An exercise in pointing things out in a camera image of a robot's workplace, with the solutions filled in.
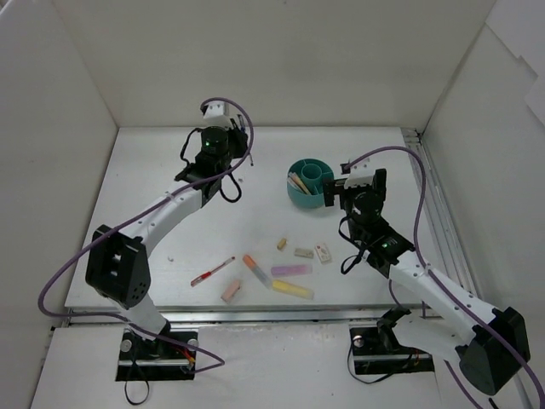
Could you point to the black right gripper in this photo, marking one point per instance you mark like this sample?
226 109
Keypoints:
329 192

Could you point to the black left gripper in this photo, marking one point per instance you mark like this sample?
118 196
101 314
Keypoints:
238 141

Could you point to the orange slim highlighter pen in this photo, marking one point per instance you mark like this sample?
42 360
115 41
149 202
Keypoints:
298 178

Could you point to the orange capped marker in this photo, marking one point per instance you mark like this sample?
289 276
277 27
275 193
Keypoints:
250 263

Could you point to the red ballpoint pen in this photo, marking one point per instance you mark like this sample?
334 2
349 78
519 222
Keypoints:
206 275

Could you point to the blue ballpoint pen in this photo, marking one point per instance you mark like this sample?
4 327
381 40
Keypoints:
245 137

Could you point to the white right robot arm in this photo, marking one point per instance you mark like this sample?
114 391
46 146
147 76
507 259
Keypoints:
488 344

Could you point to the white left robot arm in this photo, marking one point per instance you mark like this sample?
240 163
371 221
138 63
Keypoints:
118 267

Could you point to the teal round desk organizer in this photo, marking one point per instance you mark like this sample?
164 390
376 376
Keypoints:
309 174

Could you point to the white red printed eraser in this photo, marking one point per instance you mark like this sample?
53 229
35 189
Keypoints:
323 253

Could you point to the grey white eraser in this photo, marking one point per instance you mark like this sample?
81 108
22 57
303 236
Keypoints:
301 252

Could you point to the pink highlighter block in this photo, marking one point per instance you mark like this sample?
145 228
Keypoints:
291 270

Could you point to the yellow highlighter block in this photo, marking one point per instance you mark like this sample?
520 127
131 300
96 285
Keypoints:
293 290

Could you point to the pink eraser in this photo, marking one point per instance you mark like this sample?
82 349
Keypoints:
231 291

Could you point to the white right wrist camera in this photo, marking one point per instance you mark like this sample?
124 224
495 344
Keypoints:
359 175

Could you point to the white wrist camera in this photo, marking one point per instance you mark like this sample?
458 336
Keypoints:
359 175
216 114

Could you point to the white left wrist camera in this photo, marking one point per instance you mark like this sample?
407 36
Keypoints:
216 114

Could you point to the aluminium rail frame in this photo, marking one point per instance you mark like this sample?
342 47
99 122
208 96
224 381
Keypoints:
255 212

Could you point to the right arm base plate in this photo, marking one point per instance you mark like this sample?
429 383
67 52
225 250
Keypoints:
370 359

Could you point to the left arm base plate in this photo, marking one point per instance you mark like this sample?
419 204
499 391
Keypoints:
142 360

